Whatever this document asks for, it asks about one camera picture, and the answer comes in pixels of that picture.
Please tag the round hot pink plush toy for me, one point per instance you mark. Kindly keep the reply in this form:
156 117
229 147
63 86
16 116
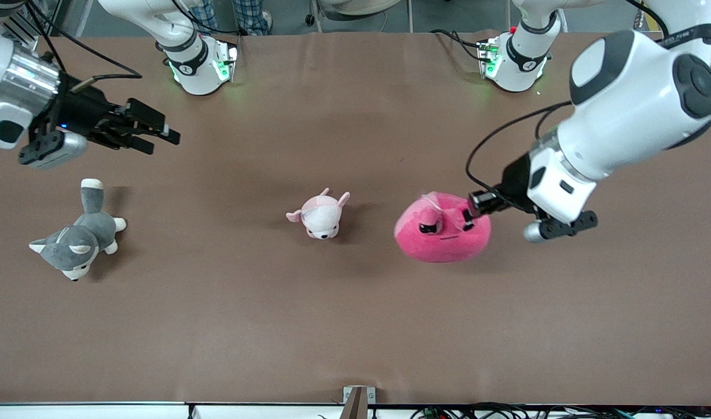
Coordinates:
442 247

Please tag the small pale pink plush dog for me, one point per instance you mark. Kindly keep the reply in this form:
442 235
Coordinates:
320 218

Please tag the beige office chair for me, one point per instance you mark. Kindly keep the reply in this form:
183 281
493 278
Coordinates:
355 4

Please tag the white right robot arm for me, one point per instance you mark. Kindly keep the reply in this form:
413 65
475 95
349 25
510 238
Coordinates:
195 73

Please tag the grey white husky plush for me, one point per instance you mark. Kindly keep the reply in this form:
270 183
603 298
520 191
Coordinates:
87 233

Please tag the metal bracket with brown strip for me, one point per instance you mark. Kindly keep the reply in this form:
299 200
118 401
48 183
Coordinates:
348 393

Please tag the white table edge rail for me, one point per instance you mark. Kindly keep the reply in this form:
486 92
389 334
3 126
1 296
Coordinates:
99 412

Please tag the person's plaid trouser legs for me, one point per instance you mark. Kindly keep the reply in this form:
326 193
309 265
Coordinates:
247 14

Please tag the brown table cover sheet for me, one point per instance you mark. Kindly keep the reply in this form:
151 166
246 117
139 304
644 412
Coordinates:
355 320

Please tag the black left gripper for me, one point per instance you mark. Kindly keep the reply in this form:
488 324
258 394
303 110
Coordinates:
515 180

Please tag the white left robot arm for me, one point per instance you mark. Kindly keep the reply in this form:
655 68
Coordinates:
623 110

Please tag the aluminium frame profile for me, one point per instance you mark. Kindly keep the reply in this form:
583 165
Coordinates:
24 32

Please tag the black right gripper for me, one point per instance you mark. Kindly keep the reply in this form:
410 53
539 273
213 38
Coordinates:
82 112

